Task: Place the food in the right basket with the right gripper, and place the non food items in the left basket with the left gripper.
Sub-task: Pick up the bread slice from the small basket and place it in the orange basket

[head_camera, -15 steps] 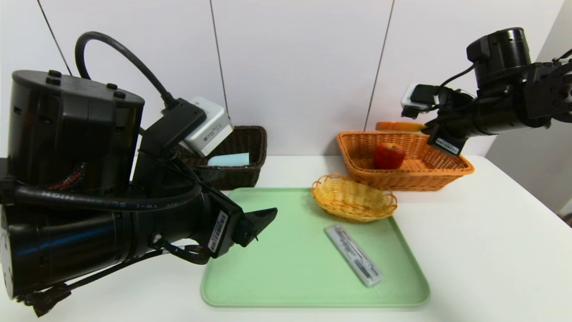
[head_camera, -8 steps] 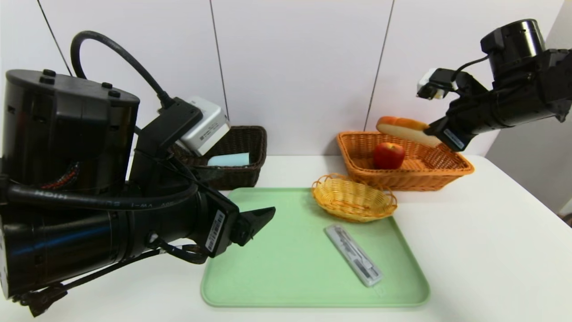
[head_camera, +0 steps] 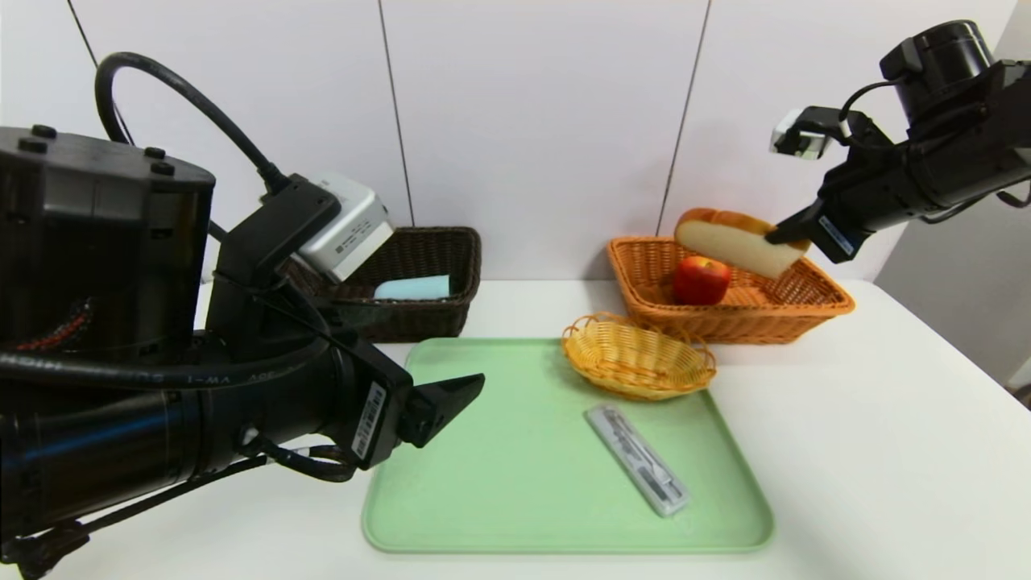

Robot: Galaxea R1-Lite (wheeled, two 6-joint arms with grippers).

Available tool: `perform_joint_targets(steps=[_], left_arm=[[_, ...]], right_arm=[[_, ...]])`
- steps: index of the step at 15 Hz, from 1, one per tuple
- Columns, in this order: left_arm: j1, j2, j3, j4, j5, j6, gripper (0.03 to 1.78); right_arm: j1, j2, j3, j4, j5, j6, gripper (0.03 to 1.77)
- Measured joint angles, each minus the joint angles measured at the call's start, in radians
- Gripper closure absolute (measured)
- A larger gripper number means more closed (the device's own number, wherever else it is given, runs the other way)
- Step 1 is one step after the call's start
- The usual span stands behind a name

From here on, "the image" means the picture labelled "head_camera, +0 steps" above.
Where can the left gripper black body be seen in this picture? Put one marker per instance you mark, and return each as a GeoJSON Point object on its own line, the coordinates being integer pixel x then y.
{"type": "Point", "coordinates": [372, 422]}

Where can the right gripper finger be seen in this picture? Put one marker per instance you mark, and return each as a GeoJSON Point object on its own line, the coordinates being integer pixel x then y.
{"type": "Point", "coordinates": [793, 225]}

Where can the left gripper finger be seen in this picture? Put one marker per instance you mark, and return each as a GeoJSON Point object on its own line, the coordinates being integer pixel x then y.
{"type": "Point", "coordinates": [439, 403]}

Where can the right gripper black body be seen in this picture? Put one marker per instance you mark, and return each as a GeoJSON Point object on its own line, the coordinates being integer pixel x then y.
{"type": "Point", "coordinates": [833, 233]}

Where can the slice of white bread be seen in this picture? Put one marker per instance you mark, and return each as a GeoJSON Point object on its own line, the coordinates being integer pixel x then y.
{"type": "Point", "coordinates": [733, 242]}

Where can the red apple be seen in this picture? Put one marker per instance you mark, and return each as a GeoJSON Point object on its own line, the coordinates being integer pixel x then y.
{"type": "Point", "coordinates": [699, 283]}

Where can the blue-grey plastic cup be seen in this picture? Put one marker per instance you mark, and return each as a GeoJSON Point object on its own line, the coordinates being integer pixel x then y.
{"type": "Point", "coordinates": [415, 288]}

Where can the grey cutlery case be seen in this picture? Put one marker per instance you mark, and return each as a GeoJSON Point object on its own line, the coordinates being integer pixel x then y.
{"type": "Point", "coordinates": [636, 459]}

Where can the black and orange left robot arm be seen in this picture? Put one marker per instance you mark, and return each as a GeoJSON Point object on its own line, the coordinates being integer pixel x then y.
{"type": "Point", "coordinates": [97, 282]}

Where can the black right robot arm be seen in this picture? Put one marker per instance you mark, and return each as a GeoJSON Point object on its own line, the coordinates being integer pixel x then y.
{"type": "Point", "coordinates": [966, 105]}

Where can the orange wicker basket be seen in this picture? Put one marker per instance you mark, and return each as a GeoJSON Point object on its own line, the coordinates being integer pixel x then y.
{"type": "Point", "coordinates": [765, 322]}

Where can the dark brown wicker basket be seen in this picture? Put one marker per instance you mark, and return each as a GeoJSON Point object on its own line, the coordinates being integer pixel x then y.
{"type": "Point", "coordinates": [427, 250]}

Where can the small yellow wicker basket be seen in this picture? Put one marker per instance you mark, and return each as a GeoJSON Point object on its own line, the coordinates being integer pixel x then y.
{"type": "Point", "coordinates": [636, 354]}

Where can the light green plastic tray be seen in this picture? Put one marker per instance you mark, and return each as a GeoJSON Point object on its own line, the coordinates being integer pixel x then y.
{"type": "Point", "coordinates": [523, 483]}

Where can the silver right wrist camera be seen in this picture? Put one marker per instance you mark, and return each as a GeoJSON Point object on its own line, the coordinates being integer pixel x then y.
{"type": "Point", "coordinates": [793, 137]}

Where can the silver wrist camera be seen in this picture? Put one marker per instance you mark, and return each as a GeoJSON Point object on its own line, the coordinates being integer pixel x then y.
{"type": "Point", "coordinates": [346, 225]}
{"type": "Point", "coordinates": [793, 137]}

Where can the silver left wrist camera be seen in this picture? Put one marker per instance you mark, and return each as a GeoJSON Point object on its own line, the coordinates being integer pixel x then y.
{"type": "Point", "coordinates": [346, 225]}

